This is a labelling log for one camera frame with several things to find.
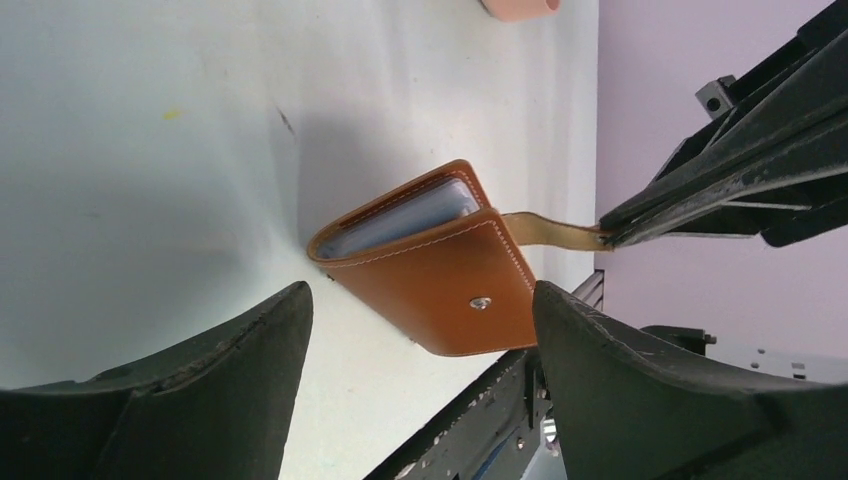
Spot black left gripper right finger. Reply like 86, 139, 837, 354
532, 281, 847, 479

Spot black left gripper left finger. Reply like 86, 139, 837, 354
1, 281, 313, 479

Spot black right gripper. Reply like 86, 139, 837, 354
598, 0, 848, 250

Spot brown leather card holder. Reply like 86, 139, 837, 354
307, 159, 605, 356

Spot pink oval plastic tray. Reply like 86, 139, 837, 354
481, 0, 561, 22

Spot aluminium frame rail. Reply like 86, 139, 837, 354
571, 269, 605, 311

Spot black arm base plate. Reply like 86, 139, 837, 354
365, 348, 551, 480

